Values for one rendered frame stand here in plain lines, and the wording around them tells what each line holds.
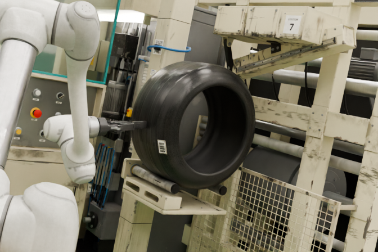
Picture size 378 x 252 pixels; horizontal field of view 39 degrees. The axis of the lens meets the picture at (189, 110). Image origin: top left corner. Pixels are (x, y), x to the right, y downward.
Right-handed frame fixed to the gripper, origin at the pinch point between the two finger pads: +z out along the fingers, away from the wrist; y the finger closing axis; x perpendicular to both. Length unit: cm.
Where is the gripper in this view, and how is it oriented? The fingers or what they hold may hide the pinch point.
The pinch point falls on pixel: (138, 125)
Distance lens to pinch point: 227.5
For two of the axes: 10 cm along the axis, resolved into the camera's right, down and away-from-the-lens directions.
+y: -5.9, -1.6, 7.9
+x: -0.8, 9.9, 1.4
